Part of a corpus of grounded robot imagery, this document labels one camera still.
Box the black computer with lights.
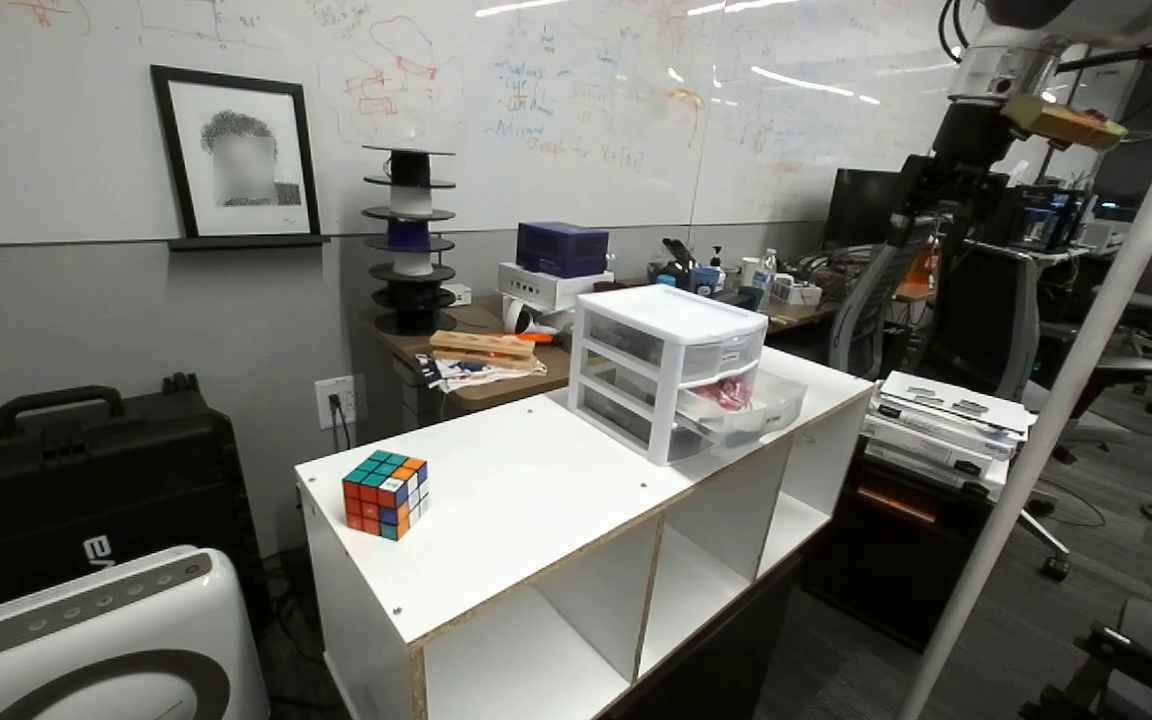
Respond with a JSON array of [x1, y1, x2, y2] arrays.
[[1008, 183, 1089, 253]]

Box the brown wooden desk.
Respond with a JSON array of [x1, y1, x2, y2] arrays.
[[374, 280, 937, 433]]

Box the clear shallow plastic drawer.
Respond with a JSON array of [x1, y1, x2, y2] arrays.
[[584, 310, 769, 387]]

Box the white pole stand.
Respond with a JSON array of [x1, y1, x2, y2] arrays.
[[894, 72, 1152, 720]]

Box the black framed picture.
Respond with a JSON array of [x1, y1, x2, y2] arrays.
[[149, 64, 323, 241]]

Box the purple box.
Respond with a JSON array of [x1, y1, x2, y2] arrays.
[[515, 221, 610, 279]]

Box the black and red equipment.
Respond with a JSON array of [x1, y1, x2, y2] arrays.
[[1019, 598, 1152, 720]]

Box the white cube shelf unit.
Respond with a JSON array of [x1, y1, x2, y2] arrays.
[[294, 345, 875, 720]]

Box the colourful puzzle cube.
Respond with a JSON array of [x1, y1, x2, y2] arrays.
[[341, 449, 430, 542]]

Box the black hard carrying case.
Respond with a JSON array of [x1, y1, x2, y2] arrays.
[[0, 372, 269, 633]]

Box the white plastic drawer unit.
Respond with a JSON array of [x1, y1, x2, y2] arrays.
[[567, 284, 808, 468]]

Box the white wall socket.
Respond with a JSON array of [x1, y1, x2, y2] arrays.
[[314, 374, 360, 431]]

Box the whiteboard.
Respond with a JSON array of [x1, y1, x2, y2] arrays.
[[0, 0, 977, 248]]

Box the clear drawer with red plastic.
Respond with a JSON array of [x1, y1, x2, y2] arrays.
[[616, 362, 808, 448]]

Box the black cabinet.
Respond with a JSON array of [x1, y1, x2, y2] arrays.
[[800, 438, 999, 653]]

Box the printed paper sheets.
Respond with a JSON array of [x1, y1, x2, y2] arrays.
[[414, 351, 549, 394]]

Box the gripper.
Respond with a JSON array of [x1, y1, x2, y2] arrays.
[[889, 98, 1015, 249]]

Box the white air purifier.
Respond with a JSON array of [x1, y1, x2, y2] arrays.
[[0, 545, 271, 720]]

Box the red plastic piece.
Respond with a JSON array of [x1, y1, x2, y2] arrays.
[[700, 377, 754, 412]]

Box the grey mesh office chair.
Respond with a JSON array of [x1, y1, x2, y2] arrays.
[[828, 228, 949, 379]]

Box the stack of wooden blocks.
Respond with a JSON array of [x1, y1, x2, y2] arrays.
[[428, 329, 538, 372]]

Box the stack of papers and books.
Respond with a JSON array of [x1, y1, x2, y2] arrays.
[[859, 370, 1038, 503]]

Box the black monitor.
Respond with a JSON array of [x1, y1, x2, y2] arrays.
[[823, 167, 915, 252]]

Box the black office chair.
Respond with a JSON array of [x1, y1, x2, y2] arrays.
[[934, 238, 1152, 583]]

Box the stack of filament spools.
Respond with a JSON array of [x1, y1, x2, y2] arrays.
[[361, 144, 459, 337]]

